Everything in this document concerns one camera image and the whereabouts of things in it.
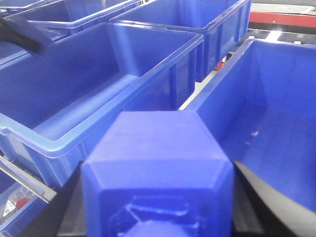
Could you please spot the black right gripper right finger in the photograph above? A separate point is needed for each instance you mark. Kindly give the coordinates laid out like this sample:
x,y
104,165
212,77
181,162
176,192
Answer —
x,y
298,219

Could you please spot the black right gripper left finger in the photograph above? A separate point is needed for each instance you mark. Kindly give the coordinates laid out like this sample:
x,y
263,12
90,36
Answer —
x,y
62,217

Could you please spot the blue bottle-shaped part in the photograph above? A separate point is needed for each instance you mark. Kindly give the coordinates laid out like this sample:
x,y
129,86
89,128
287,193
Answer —
x,y
158,174

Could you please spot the black left arm gripper tip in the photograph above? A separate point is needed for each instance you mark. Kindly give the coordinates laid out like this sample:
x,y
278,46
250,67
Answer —
x,y
24,34

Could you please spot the blue bin lower shelf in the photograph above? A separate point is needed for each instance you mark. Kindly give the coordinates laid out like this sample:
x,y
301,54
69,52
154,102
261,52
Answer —
x,y
18,206

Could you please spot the blue bin beside target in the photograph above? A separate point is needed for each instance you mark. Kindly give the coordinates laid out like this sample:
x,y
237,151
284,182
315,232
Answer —
x,y
55,107

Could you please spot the blue bin behind target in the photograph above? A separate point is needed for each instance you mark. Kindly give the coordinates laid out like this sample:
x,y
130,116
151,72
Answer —
x,y
223,23

